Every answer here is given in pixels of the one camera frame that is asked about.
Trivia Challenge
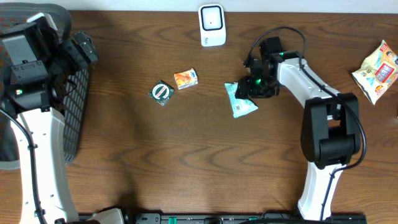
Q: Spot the light green snack packet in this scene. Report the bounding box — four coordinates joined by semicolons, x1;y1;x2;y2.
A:
224;82;258;118

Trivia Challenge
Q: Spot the orange snack packet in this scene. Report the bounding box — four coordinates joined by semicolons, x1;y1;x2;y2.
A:
174;68;198;90

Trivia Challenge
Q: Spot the dark snack packet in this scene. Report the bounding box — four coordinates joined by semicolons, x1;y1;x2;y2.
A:
148;80;175;106

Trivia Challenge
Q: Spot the yellow snack packet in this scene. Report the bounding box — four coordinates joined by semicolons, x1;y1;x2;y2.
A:
352;40;397;105

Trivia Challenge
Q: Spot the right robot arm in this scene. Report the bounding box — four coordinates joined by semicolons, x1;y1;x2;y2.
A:
235;37;363;221

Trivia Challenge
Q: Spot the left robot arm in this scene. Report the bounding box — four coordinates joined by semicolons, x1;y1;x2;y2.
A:
1;12;124;223

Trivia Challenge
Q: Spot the white barcode scanner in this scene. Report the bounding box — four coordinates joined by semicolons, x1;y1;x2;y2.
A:
198;4;226;47

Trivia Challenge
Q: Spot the grey plastic mesh basket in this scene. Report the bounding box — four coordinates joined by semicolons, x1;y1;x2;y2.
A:
1;2;91;170

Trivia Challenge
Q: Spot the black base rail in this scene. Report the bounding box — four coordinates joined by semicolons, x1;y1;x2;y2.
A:
77;212;368;224

